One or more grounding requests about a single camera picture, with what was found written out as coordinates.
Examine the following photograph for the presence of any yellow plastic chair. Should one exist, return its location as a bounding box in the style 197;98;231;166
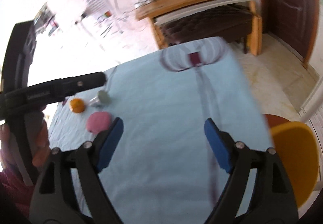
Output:
264;114;319;208

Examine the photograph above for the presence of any grey white funnel cup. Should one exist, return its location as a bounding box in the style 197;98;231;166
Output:
89;90;111;107

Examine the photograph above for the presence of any light blue patterned tablecloth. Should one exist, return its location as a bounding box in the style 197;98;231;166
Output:
47;37;274;224

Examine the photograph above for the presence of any orange round container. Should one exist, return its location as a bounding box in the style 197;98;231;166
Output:
69;98;85;114

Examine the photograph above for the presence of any dark brown tufted bench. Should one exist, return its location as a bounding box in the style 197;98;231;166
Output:
161;5;254;45

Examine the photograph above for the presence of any wooden desk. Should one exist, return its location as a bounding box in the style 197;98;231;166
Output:
135;0;262;56

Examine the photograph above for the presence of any person's left hand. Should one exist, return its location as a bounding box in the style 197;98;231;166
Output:
1;120;50;169

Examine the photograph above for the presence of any pink round pad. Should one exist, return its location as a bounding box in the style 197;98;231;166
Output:
86;111;112;134

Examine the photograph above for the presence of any dark brown entry door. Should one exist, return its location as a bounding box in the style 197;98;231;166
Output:
264;0;319;67

